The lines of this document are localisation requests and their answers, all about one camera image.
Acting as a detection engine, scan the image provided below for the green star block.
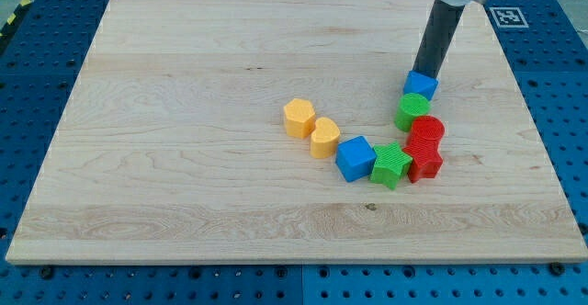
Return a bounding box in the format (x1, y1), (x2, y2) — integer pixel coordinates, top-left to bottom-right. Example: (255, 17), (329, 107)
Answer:
(369, 141), (413, 190)

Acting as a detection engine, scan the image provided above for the light wooden board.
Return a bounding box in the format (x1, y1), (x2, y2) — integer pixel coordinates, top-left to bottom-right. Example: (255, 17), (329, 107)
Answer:
(6, 0), (587, 265)

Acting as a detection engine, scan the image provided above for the white fiducial marker tag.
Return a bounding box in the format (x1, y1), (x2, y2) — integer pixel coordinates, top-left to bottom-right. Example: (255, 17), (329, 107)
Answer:
(490, 6), (528, 28)

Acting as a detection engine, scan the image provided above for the blue cube block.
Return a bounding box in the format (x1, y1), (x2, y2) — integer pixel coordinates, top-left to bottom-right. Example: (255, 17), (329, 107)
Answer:
(335, 136), (377, 182)

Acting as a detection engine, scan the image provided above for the red star block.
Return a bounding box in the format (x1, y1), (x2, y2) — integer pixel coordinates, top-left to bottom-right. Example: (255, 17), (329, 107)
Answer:
(402, 142), (444, 183)

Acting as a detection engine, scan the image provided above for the yellow hexagon block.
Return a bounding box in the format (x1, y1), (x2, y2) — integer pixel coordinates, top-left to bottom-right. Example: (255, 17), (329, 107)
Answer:
(283, 98), (316, 139)

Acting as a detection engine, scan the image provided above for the green cylinder block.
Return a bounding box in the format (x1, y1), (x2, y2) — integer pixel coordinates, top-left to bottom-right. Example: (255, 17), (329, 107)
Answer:
(394, 93), (430, 132)

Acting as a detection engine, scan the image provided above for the red cylinder block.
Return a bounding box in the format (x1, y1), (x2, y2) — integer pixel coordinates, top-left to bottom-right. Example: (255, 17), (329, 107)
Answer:
(406, 116), (445, 148)

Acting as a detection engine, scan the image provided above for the black cylindrical robot arm stick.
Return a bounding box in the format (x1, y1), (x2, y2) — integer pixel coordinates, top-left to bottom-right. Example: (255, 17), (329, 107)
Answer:
(413, 0), (465, 78)

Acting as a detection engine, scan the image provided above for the yellow heart block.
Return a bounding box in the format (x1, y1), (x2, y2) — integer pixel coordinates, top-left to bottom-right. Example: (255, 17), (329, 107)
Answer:
(310, 117), (341, 159)

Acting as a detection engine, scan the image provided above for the blue triangle block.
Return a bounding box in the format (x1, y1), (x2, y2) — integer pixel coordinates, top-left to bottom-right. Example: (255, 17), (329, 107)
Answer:
(402, 71), (438, 101)

